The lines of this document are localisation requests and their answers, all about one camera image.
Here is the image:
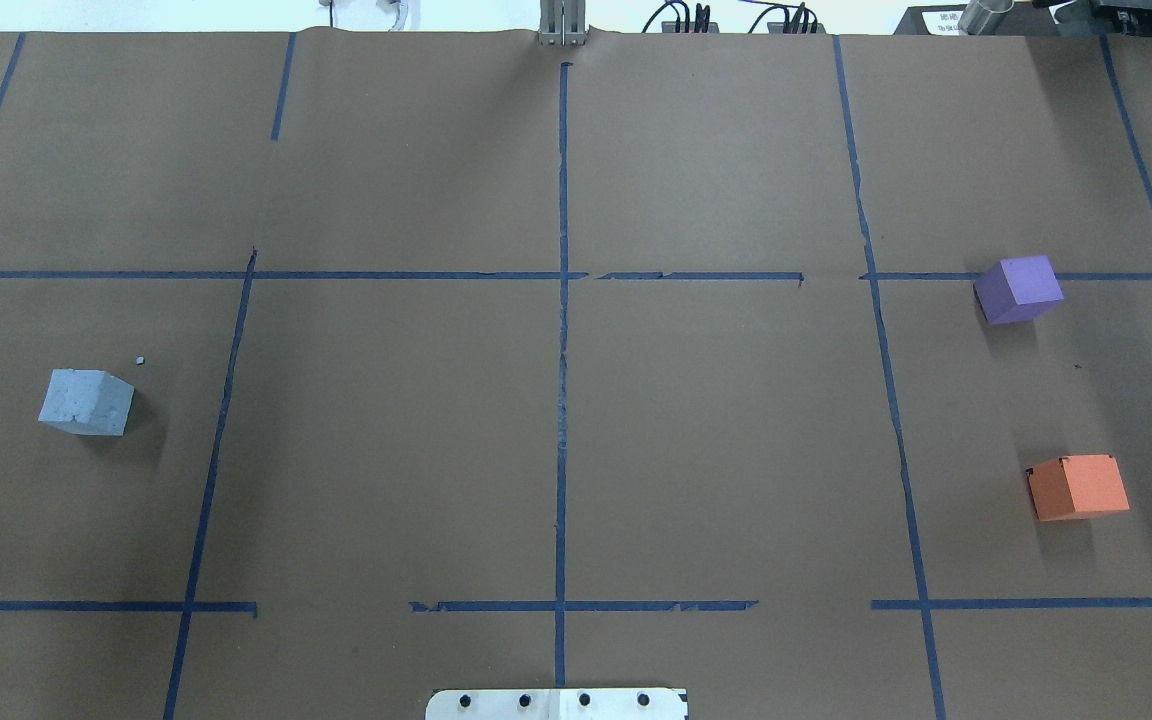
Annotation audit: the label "light blue foam block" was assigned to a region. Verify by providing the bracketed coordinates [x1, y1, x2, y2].
[37, 369, 134, 437]

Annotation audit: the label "purple foam block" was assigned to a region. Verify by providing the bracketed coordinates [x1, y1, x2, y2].
[973, 255, 1064, 325]

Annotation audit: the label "orange foam block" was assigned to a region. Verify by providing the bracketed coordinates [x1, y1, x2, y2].
[1025, 454, 1132, 521]

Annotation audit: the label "silver metal cup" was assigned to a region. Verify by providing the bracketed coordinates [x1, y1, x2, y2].
[957, 0, 1015, 36]

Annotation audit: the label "aluminium frame post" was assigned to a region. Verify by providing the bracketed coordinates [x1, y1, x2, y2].
[538, 0, 588, 47]

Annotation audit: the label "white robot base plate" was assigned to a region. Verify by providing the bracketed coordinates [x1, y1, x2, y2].
[425, 687, 690, 719]

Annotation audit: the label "black cable plugs left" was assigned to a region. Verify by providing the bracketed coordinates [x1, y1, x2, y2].
[641, 1, 717, 35]

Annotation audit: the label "black cable plugs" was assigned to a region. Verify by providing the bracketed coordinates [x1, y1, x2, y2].
[746, 1, 826, 35]
[641, 1, 717, 35]

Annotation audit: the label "black cable plugs right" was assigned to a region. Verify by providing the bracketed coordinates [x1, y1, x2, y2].
[746, 1, 826, 35]

